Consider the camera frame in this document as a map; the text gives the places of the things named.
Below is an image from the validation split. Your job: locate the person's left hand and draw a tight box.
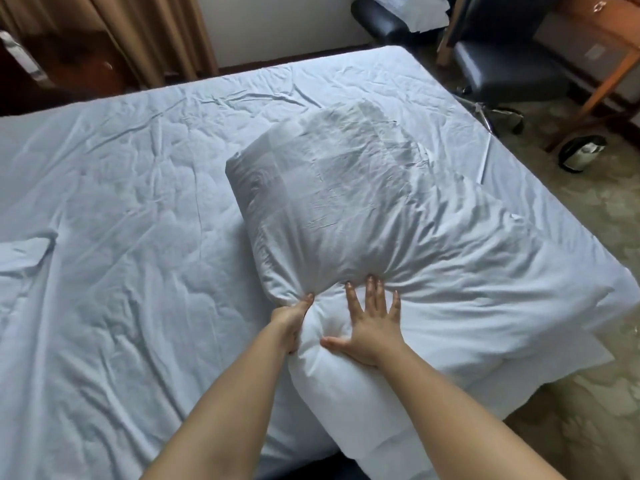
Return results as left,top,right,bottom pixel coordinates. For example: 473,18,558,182
269,292,317,357

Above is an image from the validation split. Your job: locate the person's right hand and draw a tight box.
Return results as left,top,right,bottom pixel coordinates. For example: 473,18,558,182
319,275,404,369

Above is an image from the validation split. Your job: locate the white duvet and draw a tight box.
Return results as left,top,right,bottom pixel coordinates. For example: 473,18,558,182
224,98,627,480

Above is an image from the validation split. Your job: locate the white bed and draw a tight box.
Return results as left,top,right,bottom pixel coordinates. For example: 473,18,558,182
0,44,640,480

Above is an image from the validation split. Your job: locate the person's right forearm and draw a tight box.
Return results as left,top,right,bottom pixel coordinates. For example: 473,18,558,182
375,344,569,480

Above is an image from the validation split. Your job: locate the person's left forearm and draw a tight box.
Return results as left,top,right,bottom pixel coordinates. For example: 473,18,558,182
139,324,293,480

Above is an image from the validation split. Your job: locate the white pillow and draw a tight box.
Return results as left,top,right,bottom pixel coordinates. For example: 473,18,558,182
0,229,59,275

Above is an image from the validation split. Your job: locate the black office chair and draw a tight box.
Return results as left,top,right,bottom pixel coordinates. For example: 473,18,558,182
349,0,451,49
433,0,572,137

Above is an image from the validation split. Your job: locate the beige curtain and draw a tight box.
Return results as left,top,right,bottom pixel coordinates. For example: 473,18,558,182
0,0,221,91

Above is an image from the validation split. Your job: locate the white bedding bundle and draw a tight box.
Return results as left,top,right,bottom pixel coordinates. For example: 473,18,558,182
372,0,452,34

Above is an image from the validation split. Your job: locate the wooden nightstand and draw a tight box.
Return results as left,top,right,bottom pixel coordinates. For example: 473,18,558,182
22,29,139,98

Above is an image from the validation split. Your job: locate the clear water bottle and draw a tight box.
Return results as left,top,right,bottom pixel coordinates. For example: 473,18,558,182
0,29,55,89

